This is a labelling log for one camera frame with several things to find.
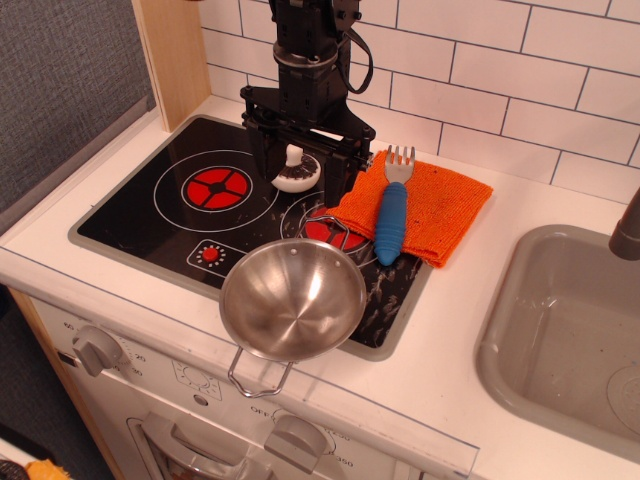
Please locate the wooden side post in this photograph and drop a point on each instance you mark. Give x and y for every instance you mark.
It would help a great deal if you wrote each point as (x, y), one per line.
(173, 45)

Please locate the grey oven knob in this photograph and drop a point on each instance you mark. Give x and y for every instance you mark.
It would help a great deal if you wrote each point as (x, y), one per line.
(297, 442)

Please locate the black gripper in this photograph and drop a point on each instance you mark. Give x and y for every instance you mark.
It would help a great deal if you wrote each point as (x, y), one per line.
(309, 108)

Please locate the grey toy sink basin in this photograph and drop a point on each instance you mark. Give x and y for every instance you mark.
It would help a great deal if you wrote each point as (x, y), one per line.
(561, 347)

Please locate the white toy oven front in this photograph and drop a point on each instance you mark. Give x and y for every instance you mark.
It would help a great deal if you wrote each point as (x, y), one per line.
(161, 418)

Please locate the grey faucet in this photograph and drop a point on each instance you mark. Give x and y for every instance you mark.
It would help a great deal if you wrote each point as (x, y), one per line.
(625, 239)

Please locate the black toy stovetop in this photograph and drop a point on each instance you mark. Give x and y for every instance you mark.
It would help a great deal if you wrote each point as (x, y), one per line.
(197, 205)

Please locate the orange folded cloth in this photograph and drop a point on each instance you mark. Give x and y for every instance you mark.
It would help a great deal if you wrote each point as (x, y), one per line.
(442, 206)

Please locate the orange object at corner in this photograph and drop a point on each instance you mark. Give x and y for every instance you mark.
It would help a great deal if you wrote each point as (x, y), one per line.
(35, 470)

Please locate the grey timer knob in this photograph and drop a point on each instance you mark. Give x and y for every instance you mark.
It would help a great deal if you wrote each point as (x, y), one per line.
(96, 350)

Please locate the metal strainer bowl with handles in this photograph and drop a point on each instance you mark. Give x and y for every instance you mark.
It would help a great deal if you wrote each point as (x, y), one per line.
(292, 300)

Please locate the white toy mushroom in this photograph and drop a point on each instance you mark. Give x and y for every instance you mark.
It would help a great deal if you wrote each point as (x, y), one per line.
(300, 173)

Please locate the blue handled metal fork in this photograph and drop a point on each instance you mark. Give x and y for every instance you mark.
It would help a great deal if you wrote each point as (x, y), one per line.
(391, 222)

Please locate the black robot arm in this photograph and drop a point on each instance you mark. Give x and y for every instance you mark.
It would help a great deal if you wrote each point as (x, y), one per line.
(313, 29)

